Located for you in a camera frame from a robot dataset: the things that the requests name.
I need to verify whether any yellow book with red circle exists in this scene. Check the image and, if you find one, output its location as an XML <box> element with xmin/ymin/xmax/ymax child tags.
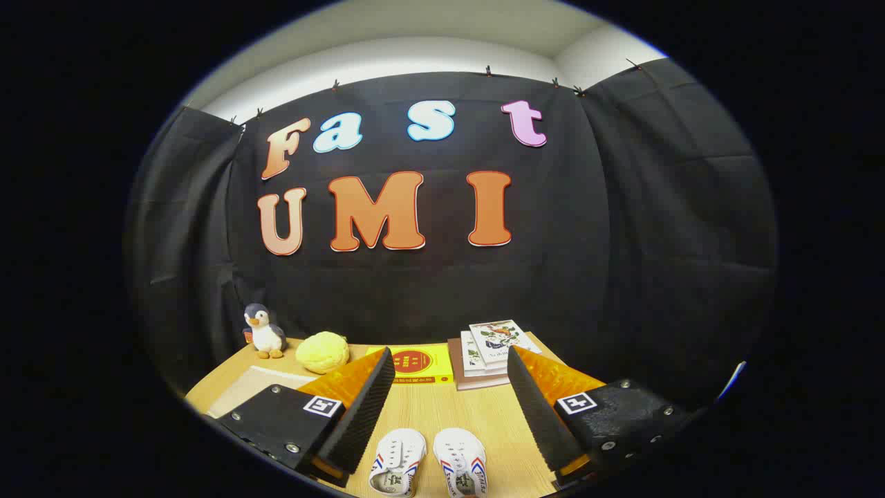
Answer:
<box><xmin>365</xmin><ymin>344</ymin><xmax>455</xmax><ymax>385</ymax></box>

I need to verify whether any penguin plush toy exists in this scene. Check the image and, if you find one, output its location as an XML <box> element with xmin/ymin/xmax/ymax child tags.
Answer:
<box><xmin>243</xmin><ymin>303</ymin><xmax>288</xmax><ymax>359</ymax></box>

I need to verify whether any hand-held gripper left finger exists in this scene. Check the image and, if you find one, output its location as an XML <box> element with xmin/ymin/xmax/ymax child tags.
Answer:
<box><xmin>207</xmin><ymin>347</ymin><xmax>397</xmax><ymax>488</ymax></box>

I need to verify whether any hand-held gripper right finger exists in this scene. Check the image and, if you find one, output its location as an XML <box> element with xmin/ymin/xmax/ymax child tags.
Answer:
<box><xmin>507</xmin><ymin>344</ymin><xmax>692</xmax><ymax>488</ymax></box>

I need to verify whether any white canvas shoe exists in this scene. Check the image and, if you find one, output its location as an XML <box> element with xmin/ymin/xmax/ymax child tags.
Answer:
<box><xmin>434</xmin><ymin>427</ymin><xmax>488</xmax><ymax>498</ymax></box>
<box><xmin>369</xmin><ymin>428</ymin><xmax>427</xmax><ymax>497</ymax></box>

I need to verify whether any cream fabric storage box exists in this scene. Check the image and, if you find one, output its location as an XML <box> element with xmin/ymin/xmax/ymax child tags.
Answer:
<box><xmin>205</xmin><ymin>365</ymin><xmax>322</xmax><ymax>419</ymax></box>

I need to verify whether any yellow fluffy plush ball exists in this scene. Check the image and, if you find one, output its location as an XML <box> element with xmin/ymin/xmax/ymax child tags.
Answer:
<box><xmin>296</xmin><ymin>331</ymin><xmax>351</xmax><ymax>375</ymax></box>

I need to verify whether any white book with green print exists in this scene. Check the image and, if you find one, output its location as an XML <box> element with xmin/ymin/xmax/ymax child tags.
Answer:
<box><xmin>460</xmin><ymin>331</ymin><xmax>512</xmax><ymax>378</ymax></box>

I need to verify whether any white book with floral cover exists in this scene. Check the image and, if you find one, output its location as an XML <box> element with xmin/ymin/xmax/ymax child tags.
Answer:
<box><xmin>469</xmin><ymin>320</ymin><xmax>543</xmax><ymax>367</ymax></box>

